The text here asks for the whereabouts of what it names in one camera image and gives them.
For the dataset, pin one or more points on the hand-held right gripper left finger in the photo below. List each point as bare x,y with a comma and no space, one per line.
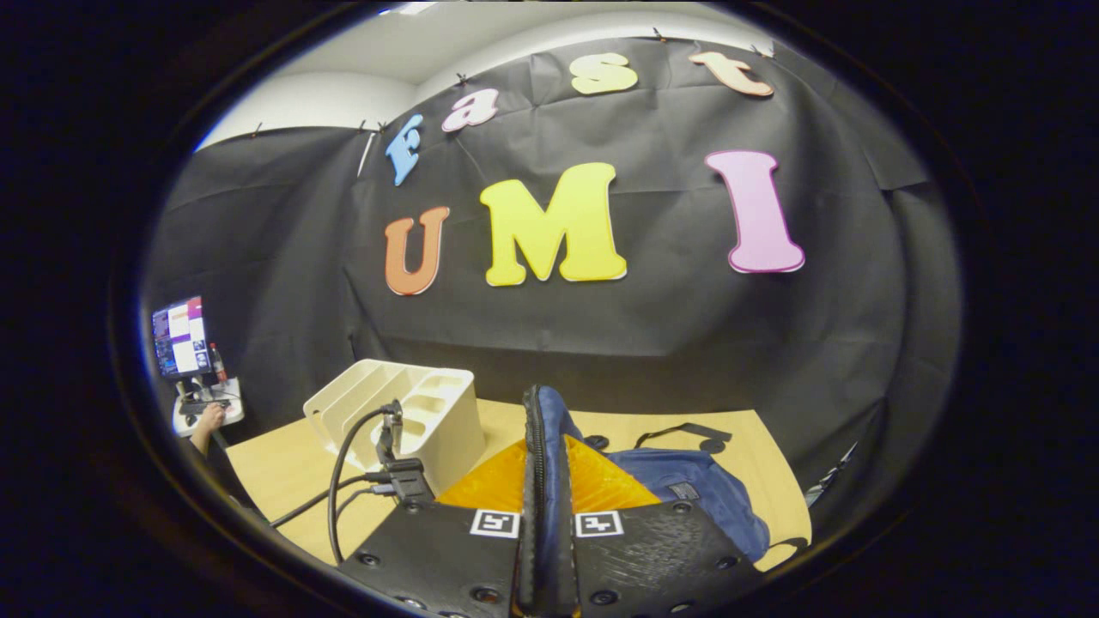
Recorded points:
429,558

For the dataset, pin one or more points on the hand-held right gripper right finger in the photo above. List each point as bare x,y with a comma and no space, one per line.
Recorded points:
652,558

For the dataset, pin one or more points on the white bookshelf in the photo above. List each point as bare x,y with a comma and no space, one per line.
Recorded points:
446,438

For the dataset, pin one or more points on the blue schoolbag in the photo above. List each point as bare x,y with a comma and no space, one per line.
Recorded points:
687,498

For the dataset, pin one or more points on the white side table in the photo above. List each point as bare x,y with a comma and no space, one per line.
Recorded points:
232,412

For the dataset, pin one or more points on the red bottle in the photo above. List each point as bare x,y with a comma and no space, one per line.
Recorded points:
219,365

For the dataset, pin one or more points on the black backdrop cloth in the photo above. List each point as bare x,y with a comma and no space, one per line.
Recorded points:
670,326

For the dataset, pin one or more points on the computer monitor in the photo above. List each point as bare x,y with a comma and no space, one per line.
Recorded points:
182,335

